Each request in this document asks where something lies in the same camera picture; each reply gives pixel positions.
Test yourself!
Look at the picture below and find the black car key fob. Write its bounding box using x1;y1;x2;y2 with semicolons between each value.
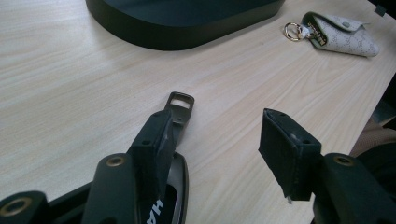
146;91;196;224

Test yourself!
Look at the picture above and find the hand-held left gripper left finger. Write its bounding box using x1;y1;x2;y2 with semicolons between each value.
81;109;177;224

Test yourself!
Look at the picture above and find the dark oval tray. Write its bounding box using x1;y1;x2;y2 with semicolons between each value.
85;0;286;51

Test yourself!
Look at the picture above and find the grey patterned key pouch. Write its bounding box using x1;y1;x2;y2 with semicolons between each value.
301;11;381;58

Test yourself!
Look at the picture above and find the gold key ring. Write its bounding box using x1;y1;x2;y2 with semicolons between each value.
283;21;304;42

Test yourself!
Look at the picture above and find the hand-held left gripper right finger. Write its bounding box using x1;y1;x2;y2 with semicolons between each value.
258;107;396;224

